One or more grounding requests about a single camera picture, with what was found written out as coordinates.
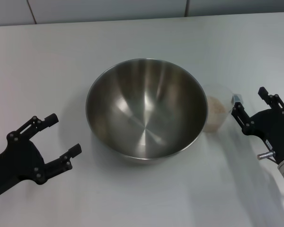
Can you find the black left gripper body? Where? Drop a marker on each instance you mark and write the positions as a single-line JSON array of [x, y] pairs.
[[19, 163]]

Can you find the white rice grains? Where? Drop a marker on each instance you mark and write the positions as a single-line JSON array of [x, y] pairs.
[[216, 111]]

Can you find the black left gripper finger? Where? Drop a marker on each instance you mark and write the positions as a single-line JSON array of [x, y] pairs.
[[61, 164], [50, 119]]

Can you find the clear plastic measuring cup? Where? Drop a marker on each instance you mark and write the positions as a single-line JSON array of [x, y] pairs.
[[223, 94]]

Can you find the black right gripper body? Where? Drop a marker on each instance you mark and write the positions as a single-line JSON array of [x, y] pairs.
[[277, 130]]

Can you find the stainless steel mixing bowl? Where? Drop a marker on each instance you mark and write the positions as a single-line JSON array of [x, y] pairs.
[[144, 113]]

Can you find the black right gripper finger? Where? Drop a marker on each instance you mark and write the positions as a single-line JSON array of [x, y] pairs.
[[273, 101], [240, 116]]

